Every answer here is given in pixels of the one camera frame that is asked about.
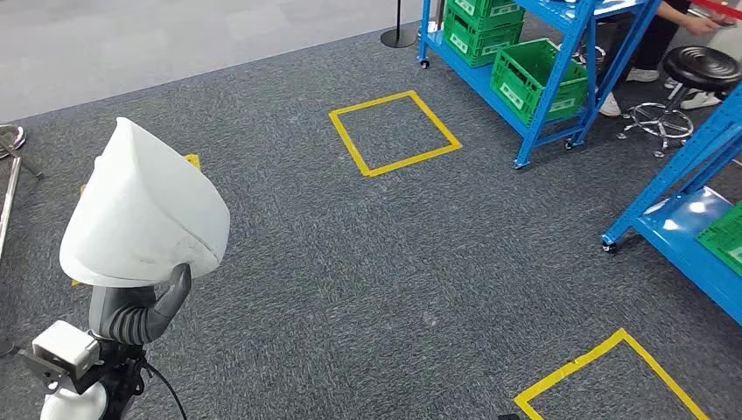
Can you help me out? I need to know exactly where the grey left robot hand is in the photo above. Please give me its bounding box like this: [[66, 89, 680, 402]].
[[88, 263, 193, 339]]

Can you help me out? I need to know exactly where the blue metal shelf rack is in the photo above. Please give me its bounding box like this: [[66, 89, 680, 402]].
[[418, 0, 662, 171], [600, 80, 742, 326]]

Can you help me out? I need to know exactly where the chrome metal stand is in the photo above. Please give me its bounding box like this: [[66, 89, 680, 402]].
[[0, 124, 46, 262]]

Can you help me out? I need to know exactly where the green plastic crate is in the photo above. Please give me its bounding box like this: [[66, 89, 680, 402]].
[[695, 201, 742, 278], [443, 8, 524, 68], [490, 38, 590, 128], [446, 0, 527, 32]]

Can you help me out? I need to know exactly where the chrome stool base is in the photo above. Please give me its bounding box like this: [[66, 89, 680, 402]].
[[571, 43, 607, 66]]

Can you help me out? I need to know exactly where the person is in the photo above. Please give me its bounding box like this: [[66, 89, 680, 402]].
[[597, 0, 738, 118]]

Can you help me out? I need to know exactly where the black round stool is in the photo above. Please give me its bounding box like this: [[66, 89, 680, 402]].
[[617, 45, 742, 158]]

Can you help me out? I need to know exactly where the person's hand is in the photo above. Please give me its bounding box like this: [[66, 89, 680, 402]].
[[682, 15, 724, 37]]

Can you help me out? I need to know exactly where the red barrier belt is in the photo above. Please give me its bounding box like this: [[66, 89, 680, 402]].
[[689, 0, 742, 23]]

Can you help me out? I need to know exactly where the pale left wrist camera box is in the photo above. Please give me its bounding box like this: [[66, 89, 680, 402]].
[[31, 320, 102, 378]]

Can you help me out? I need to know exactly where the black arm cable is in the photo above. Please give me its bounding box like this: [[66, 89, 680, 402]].
[[142, 358, 190, 420]]

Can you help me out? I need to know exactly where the black stanchion post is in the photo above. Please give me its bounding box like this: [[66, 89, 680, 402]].
[[380, 0, 419, 49]]

